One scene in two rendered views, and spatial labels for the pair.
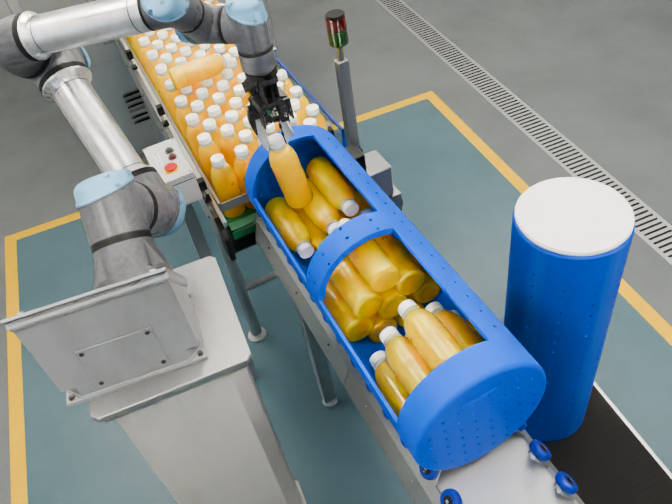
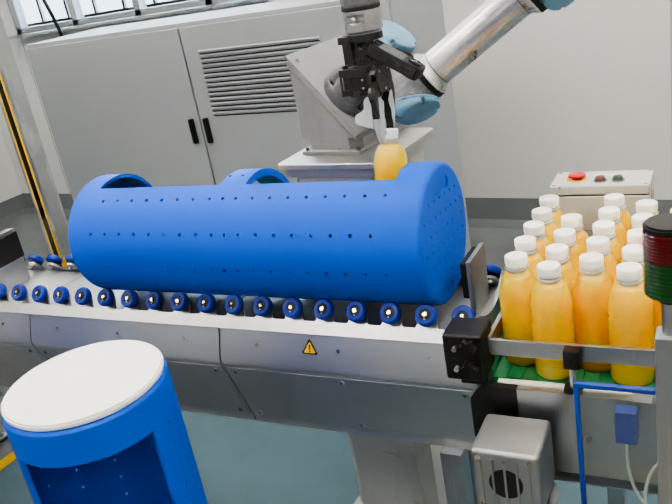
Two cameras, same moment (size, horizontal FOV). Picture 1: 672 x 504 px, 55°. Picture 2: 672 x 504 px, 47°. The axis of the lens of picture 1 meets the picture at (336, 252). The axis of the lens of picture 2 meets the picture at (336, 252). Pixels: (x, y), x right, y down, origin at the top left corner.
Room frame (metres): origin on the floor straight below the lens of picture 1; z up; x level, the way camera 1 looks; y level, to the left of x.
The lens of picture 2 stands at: (2.31, -1.04, 1.65)
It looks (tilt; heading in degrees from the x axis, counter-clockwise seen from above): 21 degrees down; 138
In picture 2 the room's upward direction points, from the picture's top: 11 degrees counter-clockwise
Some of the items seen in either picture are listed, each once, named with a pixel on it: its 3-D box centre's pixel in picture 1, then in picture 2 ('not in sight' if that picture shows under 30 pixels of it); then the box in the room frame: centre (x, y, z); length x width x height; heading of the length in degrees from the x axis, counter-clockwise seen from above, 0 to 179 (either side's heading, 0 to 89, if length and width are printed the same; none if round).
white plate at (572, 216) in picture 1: (573, 214); (84, 381); (1.11, -0.59, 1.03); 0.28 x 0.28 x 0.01
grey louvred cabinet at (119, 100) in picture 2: not in sight; (242, 159); (-0.82, 1.29, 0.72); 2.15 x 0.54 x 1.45; 14
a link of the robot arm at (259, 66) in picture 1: (259, 58); (362, 21); (1.27, 0.08, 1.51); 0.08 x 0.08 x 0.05
